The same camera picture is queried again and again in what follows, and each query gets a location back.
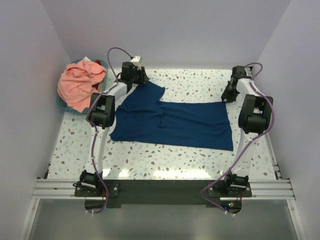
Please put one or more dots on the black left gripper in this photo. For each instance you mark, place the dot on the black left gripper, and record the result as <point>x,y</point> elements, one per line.
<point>141,76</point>

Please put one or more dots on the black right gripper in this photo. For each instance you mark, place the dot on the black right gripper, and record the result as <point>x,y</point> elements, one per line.
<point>228,93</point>

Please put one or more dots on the dark blue t shirt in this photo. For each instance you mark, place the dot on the dark blue t shirt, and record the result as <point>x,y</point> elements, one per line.
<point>143,117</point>

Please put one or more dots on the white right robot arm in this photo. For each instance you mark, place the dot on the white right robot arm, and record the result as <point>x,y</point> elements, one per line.
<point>254,120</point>

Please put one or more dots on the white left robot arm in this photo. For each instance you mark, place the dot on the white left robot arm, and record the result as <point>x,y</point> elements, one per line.
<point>101,114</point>

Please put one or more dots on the teal plastic laundry basket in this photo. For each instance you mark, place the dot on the teal plastic laundry basket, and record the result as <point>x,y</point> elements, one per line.
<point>62,105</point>

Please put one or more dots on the beige garment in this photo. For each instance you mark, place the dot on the beige garment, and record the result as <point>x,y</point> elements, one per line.
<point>101,86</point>

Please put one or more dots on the pink t shirt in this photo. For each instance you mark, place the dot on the pink t shirt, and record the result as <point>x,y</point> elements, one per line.
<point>77,83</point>

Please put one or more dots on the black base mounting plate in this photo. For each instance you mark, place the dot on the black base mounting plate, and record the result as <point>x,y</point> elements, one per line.
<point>114,193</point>

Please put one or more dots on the aluminium frame rail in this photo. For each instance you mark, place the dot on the aluminium frame rail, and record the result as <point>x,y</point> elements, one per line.
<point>260,189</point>

